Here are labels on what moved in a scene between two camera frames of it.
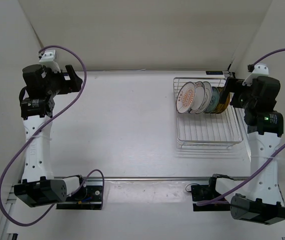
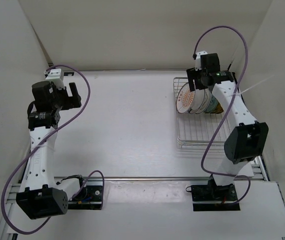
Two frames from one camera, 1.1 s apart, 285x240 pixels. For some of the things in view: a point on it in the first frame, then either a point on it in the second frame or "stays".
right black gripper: x=232 y=84 -> x=192 y=74
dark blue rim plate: x=199 y=98 stays
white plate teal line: x=208 y=97 stays
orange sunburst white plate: x=185 y=98 stays
